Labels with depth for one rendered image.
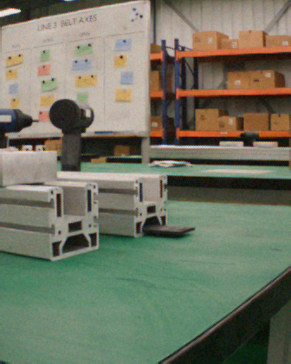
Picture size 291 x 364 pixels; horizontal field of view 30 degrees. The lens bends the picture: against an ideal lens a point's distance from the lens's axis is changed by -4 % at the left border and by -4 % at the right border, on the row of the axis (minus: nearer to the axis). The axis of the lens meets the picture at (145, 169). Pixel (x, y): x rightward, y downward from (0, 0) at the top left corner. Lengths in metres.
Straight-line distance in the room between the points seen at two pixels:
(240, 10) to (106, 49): 8.15
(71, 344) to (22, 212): 0.31
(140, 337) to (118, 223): 0.43
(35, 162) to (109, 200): 0.15
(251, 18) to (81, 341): 11.65
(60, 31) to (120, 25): 0.58
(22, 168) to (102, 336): 0.35
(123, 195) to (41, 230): 0.18
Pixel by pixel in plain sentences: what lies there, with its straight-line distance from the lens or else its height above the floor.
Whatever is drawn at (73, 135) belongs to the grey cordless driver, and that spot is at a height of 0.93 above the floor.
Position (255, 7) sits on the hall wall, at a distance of 11.98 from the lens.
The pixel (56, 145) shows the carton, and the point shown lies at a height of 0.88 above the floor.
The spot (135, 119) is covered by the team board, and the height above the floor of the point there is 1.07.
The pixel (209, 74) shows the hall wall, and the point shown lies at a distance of 12.12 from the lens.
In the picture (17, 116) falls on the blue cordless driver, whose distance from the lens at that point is 1.31.
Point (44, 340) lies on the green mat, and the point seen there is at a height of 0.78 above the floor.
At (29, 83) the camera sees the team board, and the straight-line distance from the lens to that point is 4.58.
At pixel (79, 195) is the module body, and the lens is 0.70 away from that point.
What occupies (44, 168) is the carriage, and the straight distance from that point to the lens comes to 0.74.
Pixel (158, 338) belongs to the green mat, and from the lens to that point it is 0.39.
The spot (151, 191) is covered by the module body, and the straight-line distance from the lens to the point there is 0.86.
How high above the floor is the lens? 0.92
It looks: 3 degrees down
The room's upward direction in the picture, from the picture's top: straight up
